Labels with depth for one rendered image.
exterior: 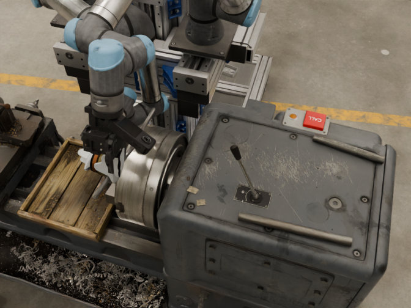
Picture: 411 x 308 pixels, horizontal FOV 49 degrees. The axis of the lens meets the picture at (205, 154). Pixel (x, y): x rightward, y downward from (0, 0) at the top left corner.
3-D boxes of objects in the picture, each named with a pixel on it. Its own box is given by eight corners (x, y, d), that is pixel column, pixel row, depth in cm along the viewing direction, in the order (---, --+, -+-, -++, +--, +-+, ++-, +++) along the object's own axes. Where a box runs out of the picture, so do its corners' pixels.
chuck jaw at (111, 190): (140, 175, 141) (124, 202, 133) (141, 186, 145) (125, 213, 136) (108, 165, 143) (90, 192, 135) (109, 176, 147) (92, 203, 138)
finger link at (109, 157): (112, 165, 115) (112, 135, 110) (119, 167, 114) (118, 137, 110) (104, 175, 111) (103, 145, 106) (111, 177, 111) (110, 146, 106)
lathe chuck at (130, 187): (182, 164, 165) (175, 110, 139) (150, 242, 149) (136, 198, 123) (159, 157, 167) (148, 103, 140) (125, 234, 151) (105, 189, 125)
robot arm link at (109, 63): (133, 41, 100) (109, 52, 93) (133, 87, 106) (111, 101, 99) (103, 33, 102) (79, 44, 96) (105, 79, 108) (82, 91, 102)
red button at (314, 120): (325, 118, 138) (326, 113, 136) (322, 132, 134) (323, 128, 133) (305, 114, 139) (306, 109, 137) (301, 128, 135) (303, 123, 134)
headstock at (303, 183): (363, 204, 164) (400, 134, 133) (347, 333, 136) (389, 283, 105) (206, 162, 175) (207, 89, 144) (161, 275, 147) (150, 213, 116)
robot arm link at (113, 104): (129, 87, 106) (114, 101, 99) (129, 104, 109) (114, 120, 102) (99, 80, 107) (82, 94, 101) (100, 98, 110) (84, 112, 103)
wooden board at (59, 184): (139, 162, 175) (138, 155, 172) (98, 242, 154) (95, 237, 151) (70, 143, 180) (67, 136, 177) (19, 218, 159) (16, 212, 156)
